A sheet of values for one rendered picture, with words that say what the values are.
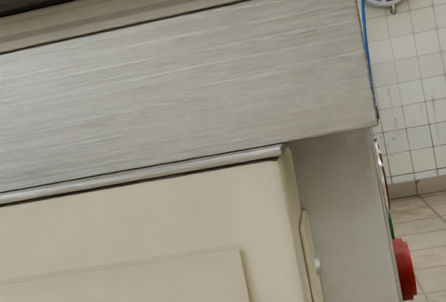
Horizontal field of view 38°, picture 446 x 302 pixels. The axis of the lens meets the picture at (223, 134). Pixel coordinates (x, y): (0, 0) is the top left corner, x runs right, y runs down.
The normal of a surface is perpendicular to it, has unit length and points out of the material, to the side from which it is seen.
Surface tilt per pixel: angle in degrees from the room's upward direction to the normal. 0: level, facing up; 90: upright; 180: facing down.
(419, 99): 90
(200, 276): 90
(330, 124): 90
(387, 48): 90
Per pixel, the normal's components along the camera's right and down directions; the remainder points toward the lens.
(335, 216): -0.16, 0.08
